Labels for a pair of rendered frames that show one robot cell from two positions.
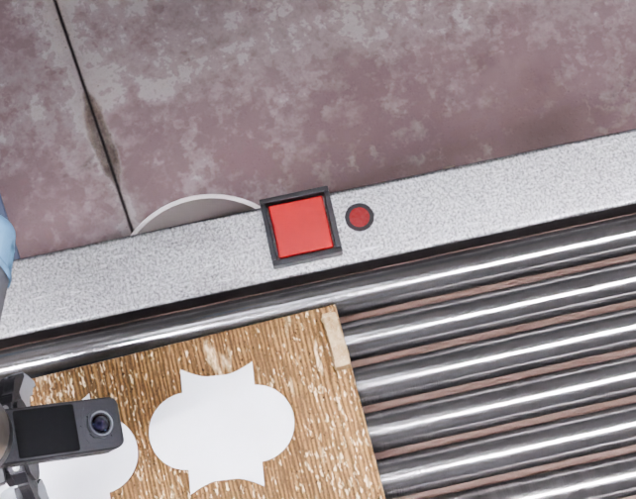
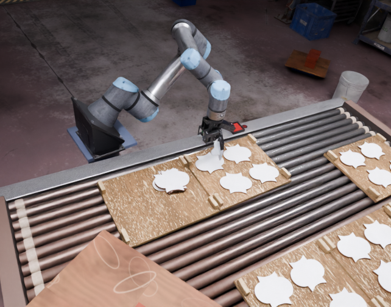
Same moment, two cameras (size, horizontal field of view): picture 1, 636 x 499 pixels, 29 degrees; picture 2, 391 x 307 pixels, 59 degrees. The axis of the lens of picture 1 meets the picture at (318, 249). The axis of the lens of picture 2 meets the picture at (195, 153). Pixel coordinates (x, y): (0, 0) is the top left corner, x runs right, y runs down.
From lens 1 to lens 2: 125 cm
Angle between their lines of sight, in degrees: 34
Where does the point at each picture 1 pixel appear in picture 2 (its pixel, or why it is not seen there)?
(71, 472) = (211, 163)
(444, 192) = (257, 122)
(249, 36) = not seen: hidden behind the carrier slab
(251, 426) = (242, 152)
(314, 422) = (253, 151)
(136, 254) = not seen: hidden behind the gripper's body
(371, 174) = not seen: hidden behind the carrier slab
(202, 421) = (233, 153)
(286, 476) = (253, 159)
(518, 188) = (270, 120)
